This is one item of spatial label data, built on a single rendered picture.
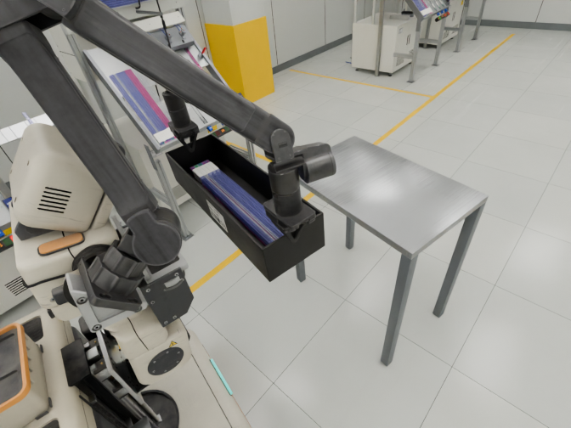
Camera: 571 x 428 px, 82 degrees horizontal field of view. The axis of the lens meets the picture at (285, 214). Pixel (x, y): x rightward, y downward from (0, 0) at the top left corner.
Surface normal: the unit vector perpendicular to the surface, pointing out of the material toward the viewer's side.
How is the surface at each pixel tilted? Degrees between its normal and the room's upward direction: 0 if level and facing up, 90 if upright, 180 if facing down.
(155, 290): 90
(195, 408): 0
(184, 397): 0
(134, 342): 90
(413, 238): 0
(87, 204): 90
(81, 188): 90
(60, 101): 69
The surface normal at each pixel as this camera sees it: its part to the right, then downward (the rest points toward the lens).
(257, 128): 0.27, 0.33
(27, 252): 0.02, -0.81
